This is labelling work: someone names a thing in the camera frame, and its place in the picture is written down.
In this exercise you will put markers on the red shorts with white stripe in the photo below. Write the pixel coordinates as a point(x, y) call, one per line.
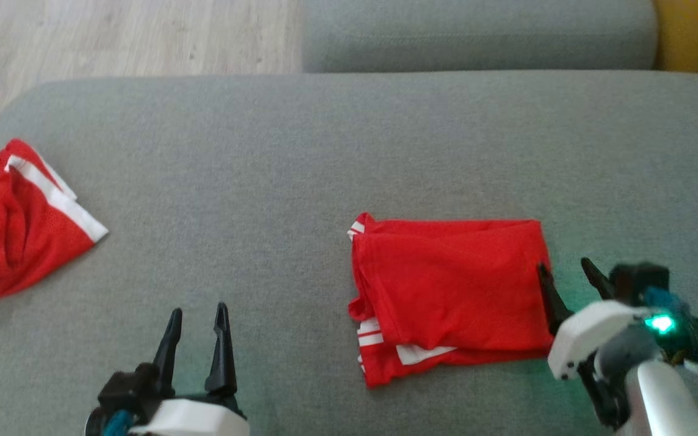
point(9, 242)

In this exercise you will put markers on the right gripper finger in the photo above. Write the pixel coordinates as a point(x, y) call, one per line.
point(552, 303)
point(598, 278)

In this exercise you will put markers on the red jersey with white trim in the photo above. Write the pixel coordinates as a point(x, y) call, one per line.
point(452, 284)

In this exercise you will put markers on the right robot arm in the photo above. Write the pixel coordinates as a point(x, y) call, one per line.
point(658, 399)

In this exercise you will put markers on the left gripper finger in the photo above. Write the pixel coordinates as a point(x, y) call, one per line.
point(222, 357)
point(168, 357)

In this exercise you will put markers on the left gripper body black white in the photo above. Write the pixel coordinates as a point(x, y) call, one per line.
point(191, 418)

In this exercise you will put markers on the large grey sofa seat cushion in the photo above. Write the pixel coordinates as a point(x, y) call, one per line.
point(264, 181)

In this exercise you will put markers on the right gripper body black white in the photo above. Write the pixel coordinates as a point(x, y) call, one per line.
point(585, 333)

